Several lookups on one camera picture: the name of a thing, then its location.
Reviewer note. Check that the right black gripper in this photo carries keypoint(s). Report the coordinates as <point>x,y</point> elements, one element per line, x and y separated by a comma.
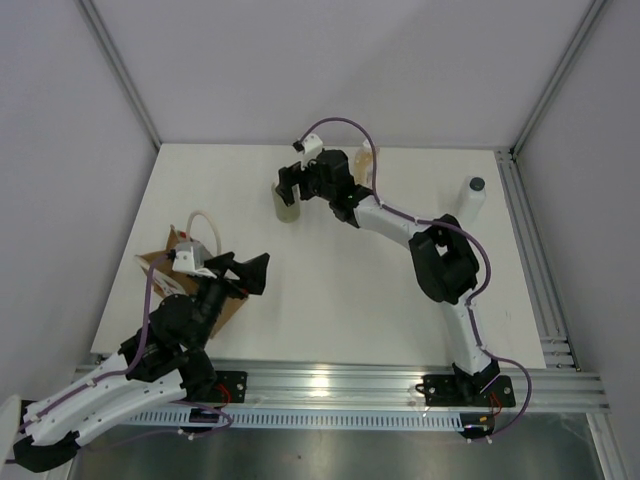
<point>288,178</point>

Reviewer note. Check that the left aluminium frame post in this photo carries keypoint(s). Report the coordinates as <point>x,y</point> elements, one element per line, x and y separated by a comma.
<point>114,61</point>

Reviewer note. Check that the amber liquid bottle white cap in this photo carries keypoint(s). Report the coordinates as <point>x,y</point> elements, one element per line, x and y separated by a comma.
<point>362,167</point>

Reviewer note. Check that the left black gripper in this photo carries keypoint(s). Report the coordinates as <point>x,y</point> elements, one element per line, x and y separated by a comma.
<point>252,273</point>

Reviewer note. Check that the aluminium mounting rail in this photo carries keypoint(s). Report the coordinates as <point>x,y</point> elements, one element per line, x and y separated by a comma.
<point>326,386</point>

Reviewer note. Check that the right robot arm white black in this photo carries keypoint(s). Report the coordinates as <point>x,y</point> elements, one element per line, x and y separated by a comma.
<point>444,263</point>

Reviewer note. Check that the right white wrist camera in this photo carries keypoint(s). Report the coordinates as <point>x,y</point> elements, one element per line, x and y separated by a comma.
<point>309,144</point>

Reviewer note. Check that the right aluminium frame post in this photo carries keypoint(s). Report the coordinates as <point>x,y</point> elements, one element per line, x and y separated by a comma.
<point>569,57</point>

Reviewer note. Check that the right side aluminium rail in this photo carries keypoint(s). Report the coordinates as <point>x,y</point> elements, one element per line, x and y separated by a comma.
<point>545,300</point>

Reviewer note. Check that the white slotted cable duct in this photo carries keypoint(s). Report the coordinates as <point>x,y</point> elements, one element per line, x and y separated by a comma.
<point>181,416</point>

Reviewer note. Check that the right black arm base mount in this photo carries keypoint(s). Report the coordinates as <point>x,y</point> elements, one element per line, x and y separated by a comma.
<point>447,390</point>

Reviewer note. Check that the green liquid bottle white cap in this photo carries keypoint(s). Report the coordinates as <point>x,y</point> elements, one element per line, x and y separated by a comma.
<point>284,213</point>

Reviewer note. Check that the white bottle grey cap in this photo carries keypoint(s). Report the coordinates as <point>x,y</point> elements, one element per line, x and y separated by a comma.
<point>471,199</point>

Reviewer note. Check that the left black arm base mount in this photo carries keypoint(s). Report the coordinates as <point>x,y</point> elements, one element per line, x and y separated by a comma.
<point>225,385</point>

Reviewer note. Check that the aluminium frame post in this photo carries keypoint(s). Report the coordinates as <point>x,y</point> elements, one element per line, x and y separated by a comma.
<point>569,57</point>
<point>114,61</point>

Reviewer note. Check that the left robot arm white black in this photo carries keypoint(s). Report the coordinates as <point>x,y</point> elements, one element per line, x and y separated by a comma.
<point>163,362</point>

